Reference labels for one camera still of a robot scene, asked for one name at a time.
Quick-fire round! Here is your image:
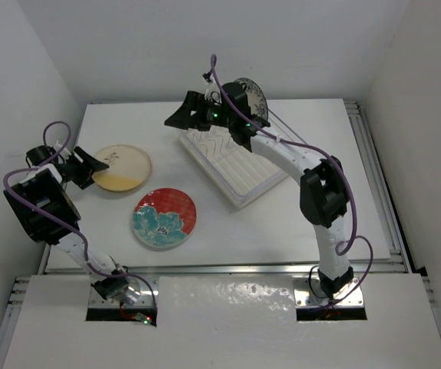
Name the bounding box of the purple cable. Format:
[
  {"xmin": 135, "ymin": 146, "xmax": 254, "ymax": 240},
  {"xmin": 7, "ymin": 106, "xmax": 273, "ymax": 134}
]
[
  {"xmin": 203, "ymin": 53, "xmax": 375, "ymax": 308},
  {"xmin": 2, "ymin": 121, "xmax": 159, "ymax": 308}
]

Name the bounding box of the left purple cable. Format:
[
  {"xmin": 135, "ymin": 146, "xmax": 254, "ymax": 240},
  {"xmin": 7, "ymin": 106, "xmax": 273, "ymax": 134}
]
[{"xmin": 2, "ymin": 121, "xmax": 159, "ymax": 308}]

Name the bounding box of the white wire dish rack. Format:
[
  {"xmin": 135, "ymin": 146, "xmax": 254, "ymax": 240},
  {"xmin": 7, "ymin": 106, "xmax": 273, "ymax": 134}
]
[{"xmin": 179, "ymin": 109, "xmax": 307, "ymax": 162}]

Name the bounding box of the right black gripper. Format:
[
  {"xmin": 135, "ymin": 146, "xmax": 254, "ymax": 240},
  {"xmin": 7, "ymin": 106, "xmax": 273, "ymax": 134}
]
[{"xmin": 167, "ymin": 90, "xmax": 235, "ymax": 131}]

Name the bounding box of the black patterned plate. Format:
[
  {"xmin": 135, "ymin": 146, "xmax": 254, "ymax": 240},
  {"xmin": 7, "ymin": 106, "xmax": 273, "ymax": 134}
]
[{"xmin": 234, "ymin": 78, "xmax": 269, "ymax": 121}]

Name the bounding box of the tan plate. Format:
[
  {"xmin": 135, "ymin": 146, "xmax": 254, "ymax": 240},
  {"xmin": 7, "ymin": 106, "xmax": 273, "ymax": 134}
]
[{"xmin": 92, "ymin": 145, "xmax": 152, "ymax": 192}]

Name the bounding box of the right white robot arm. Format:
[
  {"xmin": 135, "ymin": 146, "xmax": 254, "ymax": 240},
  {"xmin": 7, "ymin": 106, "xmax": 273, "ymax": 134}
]
[{"xmin": 164, "ymin": 82, "xmax": 353, "ymax": 299}]

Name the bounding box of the cream drip tray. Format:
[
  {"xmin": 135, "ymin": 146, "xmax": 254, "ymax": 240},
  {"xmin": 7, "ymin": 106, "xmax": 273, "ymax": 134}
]
[{"xmin": 183, "ymin": 146, "xmax": 287, "ymax": 208}]

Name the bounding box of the small green circuit board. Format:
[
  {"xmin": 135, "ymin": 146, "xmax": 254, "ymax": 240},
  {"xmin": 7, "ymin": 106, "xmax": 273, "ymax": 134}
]
[{"xmin": 119, "ymin": 304, "xmax": 152, "ymax": 325}]

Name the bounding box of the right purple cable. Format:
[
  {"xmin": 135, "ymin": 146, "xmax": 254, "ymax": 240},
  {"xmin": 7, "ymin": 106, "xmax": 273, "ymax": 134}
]
[{"xmin": 203, "ymin": 53, "xmax": 375, "ymax": 308}]

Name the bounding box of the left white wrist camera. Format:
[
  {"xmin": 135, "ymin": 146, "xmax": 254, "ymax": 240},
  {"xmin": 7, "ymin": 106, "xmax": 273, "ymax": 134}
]
[{"xmin": 53, "ymin": 141, "xmax": 71, "ymax": 158}]

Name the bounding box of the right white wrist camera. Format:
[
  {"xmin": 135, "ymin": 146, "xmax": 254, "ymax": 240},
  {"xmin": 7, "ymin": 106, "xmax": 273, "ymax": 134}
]
[{"xmin": 202, "ymin": 71, "xmax": 221, "ymax": 103}]

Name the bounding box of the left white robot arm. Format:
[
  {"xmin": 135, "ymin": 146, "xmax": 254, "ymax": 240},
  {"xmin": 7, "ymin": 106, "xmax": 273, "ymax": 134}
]
[{"xmin": 3, "ymin": 145, "xmax": 130, "ymax": 300}]

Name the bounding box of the red blue floral plate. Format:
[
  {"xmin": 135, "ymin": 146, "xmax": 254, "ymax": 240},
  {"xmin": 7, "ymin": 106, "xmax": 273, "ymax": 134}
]
[{"xmin": 131, "ymin": 188, "xmax": 197, "ymax": 250}]

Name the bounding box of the aluminium mounting rail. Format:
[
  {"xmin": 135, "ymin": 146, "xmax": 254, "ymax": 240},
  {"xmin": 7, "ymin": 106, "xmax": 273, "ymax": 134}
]
[{"xmin": 8, "ymin": 258, "xmax": 410, "ymax": 312}]

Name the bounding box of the white front cover panel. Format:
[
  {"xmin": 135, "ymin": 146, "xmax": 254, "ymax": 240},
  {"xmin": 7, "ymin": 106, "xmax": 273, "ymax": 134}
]
[{"xmin": 4, "ymin": 274, "xmax": 441, "ymax": 368}]

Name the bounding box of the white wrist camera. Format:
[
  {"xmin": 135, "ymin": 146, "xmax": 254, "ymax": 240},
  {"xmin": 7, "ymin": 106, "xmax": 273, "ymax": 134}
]
[
  {"xmin": 202, "ymin": 71, "xmax": 221, "ymax": 103},
  {"xmin": 53, "ymin": 141, "xmax": 71, "ymax": 158}
]

